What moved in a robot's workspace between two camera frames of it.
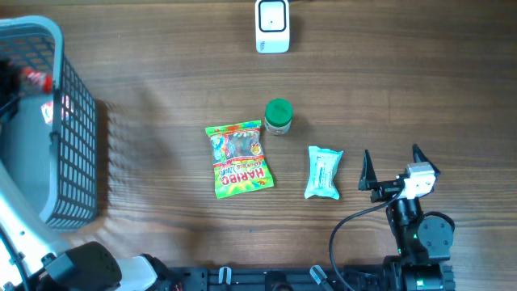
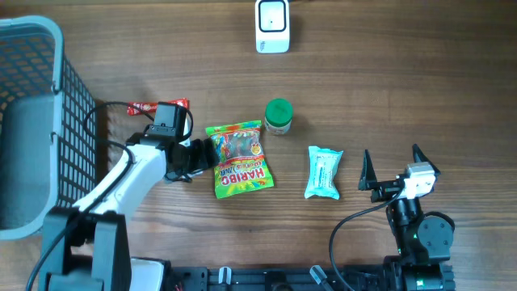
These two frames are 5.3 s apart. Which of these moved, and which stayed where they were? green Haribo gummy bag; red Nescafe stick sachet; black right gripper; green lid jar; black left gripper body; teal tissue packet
Moved: red Nescafe stick sachet; black left gripper body
Stayed: green lid jar; green Haribo gummy bag; black right gripper; teal tissue packet
